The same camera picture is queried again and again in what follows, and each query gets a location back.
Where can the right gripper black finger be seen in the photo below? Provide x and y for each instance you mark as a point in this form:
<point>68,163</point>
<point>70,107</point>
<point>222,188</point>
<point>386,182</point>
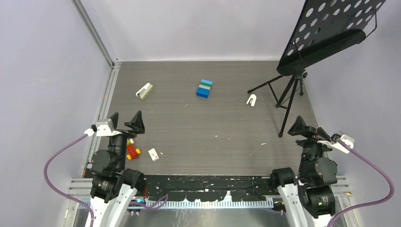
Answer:
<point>301,128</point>
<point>323,134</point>

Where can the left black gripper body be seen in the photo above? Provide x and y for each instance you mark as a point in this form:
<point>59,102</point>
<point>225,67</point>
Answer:
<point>120,140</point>

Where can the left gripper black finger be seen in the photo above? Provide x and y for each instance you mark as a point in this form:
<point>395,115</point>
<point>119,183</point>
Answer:
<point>136,124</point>
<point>114,120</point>

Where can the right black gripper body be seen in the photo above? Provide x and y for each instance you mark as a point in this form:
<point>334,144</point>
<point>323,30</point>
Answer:
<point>311,148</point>

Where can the olive green white stapler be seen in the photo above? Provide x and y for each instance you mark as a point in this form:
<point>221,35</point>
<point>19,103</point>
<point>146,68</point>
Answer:
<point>144,91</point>

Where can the white staples box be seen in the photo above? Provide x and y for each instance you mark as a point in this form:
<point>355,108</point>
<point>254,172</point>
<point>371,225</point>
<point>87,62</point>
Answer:
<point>153,154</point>

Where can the small white stapler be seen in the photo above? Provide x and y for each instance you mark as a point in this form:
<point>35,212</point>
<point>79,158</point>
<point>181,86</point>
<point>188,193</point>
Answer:
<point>251,100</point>

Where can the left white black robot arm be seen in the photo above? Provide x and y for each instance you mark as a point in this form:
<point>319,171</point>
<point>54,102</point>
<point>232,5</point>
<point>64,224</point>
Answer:
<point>113,185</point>

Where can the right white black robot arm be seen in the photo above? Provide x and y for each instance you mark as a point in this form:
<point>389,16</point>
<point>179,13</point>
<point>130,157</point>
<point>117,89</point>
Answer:
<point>307,195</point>

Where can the red yellow toy brick car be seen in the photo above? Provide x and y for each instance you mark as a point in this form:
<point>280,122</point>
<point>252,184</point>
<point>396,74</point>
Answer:
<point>132,152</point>

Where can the blue green toy brick stack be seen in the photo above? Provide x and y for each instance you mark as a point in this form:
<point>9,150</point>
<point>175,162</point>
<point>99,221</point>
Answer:
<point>204,88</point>

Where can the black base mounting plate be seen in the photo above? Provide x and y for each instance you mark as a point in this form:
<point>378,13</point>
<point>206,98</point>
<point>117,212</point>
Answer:
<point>203,188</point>

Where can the black music stand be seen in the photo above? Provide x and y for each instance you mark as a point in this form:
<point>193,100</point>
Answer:
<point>324,28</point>

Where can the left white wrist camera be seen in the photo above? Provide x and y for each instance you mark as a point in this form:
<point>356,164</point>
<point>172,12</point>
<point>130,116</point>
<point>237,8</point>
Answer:
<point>101,128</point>

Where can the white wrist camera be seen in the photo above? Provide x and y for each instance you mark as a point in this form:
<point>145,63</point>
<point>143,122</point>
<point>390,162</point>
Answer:
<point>101,128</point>
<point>343,143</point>

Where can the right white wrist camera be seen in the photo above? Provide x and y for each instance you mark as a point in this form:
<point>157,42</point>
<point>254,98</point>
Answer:
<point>343,143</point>

